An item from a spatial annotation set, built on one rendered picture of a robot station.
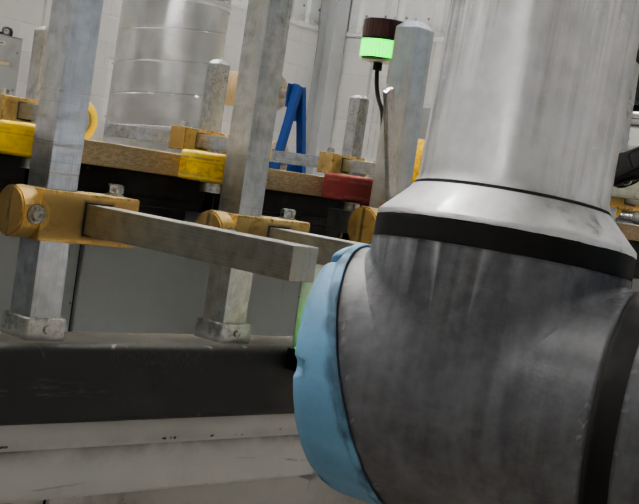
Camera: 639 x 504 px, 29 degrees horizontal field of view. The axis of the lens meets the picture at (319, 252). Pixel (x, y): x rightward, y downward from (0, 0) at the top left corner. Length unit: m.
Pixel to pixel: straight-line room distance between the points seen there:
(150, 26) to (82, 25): 4.27
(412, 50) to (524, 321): 0.94
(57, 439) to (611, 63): 0.78
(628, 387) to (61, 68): 0.74
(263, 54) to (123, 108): 4.15
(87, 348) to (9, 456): 0.13
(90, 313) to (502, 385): 0.96
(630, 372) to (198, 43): 4.94
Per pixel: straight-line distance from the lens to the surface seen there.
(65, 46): 1.23
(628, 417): 0.64
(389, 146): 1.46
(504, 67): 0.69
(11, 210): 1.22
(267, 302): 1.74
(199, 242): 1.11
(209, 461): 1.46
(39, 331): 1.24
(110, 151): 1.46
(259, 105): 1.39
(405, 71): 1.57
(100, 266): 1.54
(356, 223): 1.56
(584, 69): 0.70
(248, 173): 1.38
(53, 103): 1.23
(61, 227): 1.23
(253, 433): 1.48
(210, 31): 5.55
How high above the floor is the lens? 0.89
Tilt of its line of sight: 3 degrees down
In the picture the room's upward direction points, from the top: 8 degrees clockwise
